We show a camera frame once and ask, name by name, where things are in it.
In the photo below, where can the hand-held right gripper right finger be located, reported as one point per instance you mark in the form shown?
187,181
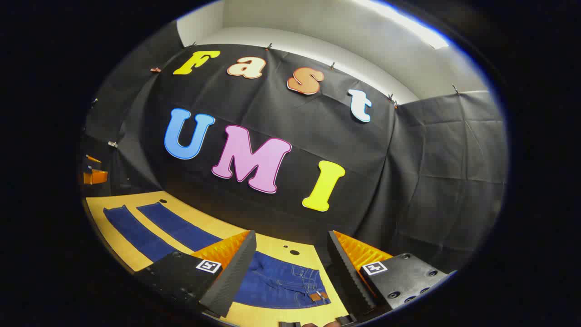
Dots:
347,282

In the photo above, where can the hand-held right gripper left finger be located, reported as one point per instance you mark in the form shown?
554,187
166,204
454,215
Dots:
231,278

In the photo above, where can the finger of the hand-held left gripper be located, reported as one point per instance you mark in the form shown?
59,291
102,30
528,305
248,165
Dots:
96,176

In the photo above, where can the blue denim jeans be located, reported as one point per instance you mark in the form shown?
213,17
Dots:
281,282

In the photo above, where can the row of backdrop clips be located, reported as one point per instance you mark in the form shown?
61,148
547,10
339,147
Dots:
155,69

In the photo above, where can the black backdrop cloth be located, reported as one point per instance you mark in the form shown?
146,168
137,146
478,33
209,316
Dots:
295,119

